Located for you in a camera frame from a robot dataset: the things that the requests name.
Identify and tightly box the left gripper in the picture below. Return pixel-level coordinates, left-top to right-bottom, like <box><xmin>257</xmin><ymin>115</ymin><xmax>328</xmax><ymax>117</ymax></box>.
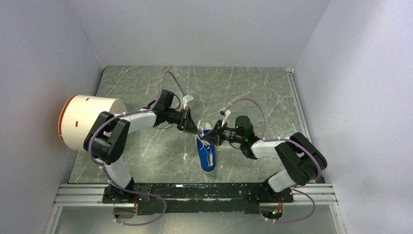
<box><xmin>164</xmin><ymin>107</ymin><xmax>200</xmax><ymax>135</ymax></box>

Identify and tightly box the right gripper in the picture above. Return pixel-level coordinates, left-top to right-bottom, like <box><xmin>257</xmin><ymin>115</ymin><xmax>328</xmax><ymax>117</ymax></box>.
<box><xmin>202</xmin><ymin>119</ymin><xmax>244</xmax><ymax>146</ymax></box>

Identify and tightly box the white shoelace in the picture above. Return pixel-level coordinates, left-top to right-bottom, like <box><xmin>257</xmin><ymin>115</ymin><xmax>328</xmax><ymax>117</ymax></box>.
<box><xmin>195</xmin><ymin>120</ymin><xmax>216</xmax><ymax>166</ymax></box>

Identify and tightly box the blue canvas sneaker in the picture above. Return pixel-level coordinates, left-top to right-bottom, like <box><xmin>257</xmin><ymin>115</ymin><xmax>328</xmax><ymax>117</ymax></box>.
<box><xmin>196</xmin><ymin>120</ymin><xmax>217</xmax><ymax>174</ymax></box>

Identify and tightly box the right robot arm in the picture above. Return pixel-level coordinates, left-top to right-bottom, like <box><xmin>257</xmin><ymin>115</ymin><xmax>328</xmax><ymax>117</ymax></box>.
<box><xmin>201</xmin><ymin>116</ymin><xmax>327</xmax><ymax>202</ymax></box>

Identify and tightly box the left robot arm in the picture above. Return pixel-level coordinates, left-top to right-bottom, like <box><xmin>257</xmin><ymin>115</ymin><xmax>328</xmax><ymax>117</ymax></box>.
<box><xmin>83</xmin><ymin>90</ymin><xmax>200</xmax><ymax>203</ymax></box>

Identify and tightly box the white orange cylindrical bucket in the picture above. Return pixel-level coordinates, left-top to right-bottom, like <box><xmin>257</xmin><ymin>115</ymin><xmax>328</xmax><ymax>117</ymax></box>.
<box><xmin>58</xmin><ymin>95</ymin><xmax>127</xmax><ymax>152</ymax></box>

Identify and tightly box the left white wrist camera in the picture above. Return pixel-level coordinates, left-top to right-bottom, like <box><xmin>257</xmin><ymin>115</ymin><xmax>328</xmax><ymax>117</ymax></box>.
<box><xmin>182</xmin><ymin>95</ymin><xmax>194</xmax><ymax>109</ymax></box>

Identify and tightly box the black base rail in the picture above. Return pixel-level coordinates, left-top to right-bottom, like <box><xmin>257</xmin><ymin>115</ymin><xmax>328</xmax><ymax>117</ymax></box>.
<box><xmin>101</xmin><ymin>183</ymin><xmax>294</xmax><ymax>215</ymax></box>

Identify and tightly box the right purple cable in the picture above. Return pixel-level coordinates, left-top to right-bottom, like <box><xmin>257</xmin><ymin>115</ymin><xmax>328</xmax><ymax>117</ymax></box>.
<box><xmin>223</xmin><ymin>98</ymin><xmax>323</xmax><ymax>224</ymax></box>

